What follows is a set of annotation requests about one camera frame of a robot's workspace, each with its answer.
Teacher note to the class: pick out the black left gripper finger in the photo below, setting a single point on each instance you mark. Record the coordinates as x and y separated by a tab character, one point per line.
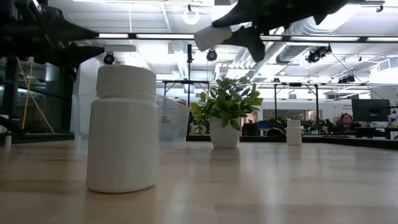
73	28
84	54

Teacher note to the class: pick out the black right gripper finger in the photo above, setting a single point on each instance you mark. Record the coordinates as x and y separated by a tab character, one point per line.
237	17
253	40

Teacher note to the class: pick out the small white pill bottle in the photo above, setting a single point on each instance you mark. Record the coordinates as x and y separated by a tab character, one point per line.
8	140
293	135

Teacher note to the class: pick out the large white pill bottle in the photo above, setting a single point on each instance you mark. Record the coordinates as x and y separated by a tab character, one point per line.
122	140

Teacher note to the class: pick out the clear plastic basket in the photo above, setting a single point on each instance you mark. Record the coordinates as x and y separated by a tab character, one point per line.
174	124

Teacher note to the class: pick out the black ceiling spotlight cluster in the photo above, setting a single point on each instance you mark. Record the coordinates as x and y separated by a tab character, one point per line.
318	53

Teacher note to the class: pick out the green leafy plant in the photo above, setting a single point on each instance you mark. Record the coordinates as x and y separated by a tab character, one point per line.
224	102

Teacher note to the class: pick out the black vertical pole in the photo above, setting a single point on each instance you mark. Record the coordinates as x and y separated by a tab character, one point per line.
189	93

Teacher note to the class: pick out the white plant pot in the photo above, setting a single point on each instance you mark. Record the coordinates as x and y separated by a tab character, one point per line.
224	137

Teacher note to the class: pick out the person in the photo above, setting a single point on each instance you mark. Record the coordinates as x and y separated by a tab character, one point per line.
346	119

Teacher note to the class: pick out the black computer monitor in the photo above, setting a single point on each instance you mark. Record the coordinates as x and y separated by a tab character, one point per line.
370	110

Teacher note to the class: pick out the black overhead frame beam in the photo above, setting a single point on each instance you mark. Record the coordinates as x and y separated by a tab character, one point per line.
311	39

